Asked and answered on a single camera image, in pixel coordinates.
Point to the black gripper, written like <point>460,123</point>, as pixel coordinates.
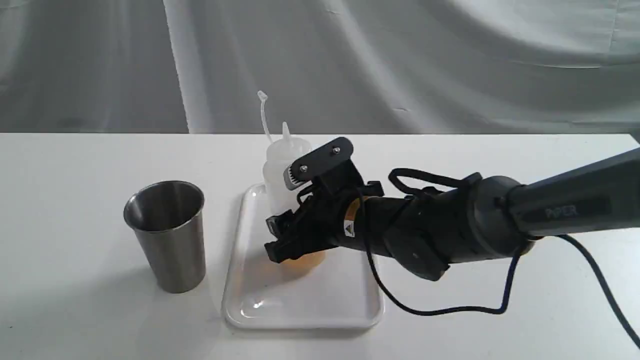
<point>326,222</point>

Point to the translucent squeeze bottle amber liquid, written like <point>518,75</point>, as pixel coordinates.
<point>280,154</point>

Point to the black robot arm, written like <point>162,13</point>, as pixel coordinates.
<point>441,221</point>

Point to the stainless steel cup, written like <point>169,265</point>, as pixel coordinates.
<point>166,218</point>

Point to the white plastic tray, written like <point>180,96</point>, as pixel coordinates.
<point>333,290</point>

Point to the grey fabric backdrop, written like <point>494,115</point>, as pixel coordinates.
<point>327,66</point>

